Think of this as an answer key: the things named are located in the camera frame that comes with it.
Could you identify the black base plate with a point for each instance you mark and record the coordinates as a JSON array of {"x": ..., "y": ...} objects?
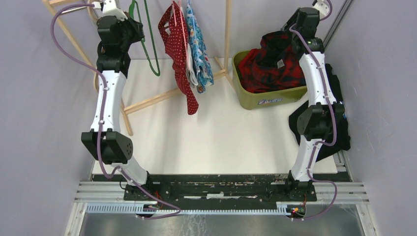
[{"x": 220, "y": 192}]

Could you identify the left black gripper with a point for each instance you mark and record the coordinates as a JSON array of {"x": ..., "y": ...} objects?
[{"x": 137, "y": 27}]

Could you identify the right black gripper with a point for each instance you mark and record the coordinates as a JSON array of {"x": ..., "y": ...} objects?
[{"x": 291, "y": 22}]

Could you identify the red polka dot garment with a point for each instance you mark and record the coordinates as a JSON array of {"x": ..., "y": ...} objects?
[{"x": 171, "y": 35}]

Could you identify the blue floral garment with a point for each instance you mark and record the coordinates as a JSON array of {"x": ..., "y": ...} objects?
[{"x": 201, "y": 65}]

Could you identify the pink hanger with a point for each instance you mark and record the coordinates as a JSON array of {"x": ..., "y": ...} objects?
[{"x": 182, "y": 22}]

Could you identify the red plaid shirt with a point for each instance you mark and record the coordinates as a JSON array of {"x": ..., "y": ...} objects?
[{"x": 272, "y": 67}]

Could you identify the black garment with flower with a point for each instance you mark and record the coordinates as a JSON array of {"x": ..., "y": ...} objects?
[{"x": 343, "y": 138}]

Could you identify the wooden hanger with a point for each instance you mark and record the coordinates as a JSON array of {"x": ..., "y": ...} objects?
[{"x": 91, "y": 12}]

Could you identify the green plastic basket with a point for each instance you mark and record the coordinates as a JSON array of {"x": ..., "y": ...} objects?
[{"x": 252, "y": 101}]

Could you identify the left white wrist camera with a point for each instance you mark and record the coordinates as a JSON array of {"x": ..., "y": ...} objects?
[{"x": 110, "y": 8}]

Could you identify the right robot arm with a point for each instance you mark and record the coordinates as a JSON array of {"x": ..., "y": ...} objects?
[{"x": 317, "y": 124}]

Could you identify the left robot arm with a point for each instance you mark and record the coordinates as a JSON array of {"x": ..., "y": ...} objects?
[{"x": 104, "y": 140}]

